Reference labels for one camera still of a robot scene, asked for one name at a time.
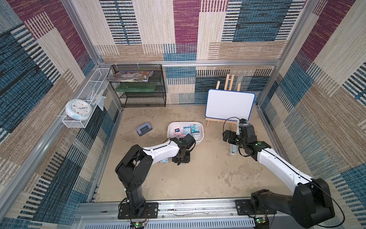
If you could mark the green board on shelf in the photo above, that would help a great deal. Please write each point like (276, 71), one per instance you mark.
(135, 87)

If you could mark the blue striped tissue pack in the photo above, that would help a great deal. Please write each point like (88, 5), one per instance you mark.
(187, 130)

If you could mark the black wire mesh shelf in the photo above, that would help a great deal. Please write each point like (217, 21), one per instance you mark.
(142, 99)

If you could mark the blue framed whiteboard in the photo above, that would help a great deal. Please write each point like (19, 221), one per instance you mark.
(222, 104)

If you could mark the blue grey hole punch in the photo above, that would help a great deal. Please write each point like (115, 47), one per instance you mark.
(144, 128)

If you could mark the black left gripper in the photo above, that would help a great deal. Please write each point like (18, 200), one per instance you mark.
(187, 161)

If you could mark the blue elephant tissue pack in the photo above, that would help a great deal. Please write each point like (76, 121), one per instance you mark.
(164, 161)

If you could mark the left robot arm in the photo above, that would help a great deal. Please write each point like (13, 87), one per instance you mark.
(133, 169)

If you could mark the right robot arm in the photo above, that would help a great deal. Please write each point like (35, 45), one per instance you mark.
(310, 202)

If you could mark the white plastic storage box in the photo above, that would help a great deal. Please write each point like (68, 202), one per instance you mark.
(199, 139)

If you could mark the white round clock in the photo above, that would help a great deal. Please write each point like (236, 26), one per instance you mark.
(78, 109)

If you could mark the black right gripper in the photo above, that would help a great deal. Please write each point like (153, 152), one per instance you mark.
(234, 140)

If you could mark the white wire wall basket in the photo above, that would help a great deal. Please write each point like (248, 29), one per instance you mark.
(93, 90)

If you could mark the colourful magazine on shelf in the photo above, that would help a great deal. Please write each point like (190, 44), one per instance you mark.
(130, 76)

